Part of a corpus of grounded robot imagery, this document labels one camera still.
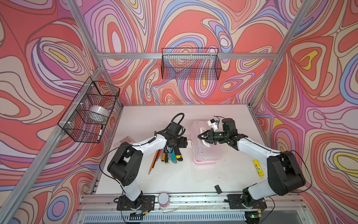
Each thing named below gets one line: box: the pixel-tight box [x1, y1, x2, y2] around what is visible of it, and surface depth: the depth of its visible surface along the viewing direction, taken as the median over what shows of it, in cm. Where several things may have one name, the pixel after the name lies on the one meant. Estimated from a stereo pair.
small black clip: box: [214, 184, 223, 195], surface depth 80 cm
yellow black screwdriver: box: [164, 151, 169, 165], surface depth 90 cm
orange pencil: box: [148, 149, 159, 175], surface depth 90 cm
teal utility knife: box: [169, 147, 178, 164], surface depth 90 cm
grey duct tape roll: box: [86, 105, 109, 123], surface depth 74 cm
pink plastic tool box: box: [186, 120, 222, 166], surface depth 82 cm
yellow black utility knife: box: [173, 147, 184, 162], surface depth 92 cm
